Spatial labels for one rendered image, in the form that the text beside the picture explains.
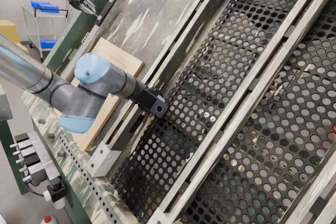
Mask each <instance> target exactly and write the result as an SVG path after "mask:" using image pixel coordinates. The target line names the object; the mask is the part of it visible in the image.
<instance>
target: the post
mask: <svg viewBox="0 0 336 224"><path fill-rule="evenodd" d="M0 142H1V144H2V147H3V149H4V152H5V155H6V157H7V160H8V162H9V165H10V168H11V170H12V173H13V175H14V178H15V181H16V183H17V186H18V188H19V191H20V194H21V195H23V194H25V193H27V192H29V190H28V189H27V188H26V187H25V186H24V184H23V182H22V173H21V172H20V170H19V169H21V168H22V165H20V164H19V163H18V164H17V163H16V161H17V160H19V159H20V158H19V155H15V156H14V155H13V153H14V152H17V149H16V147H14V148H11V147H10V145H13V144H15V143H14V140H13V137H12V134H11V131H10V128H9V125H8V122H7V120H5V121H2V122H0ZM25 177H26V176H25V173H24V171H23V178H25Z"/></svg>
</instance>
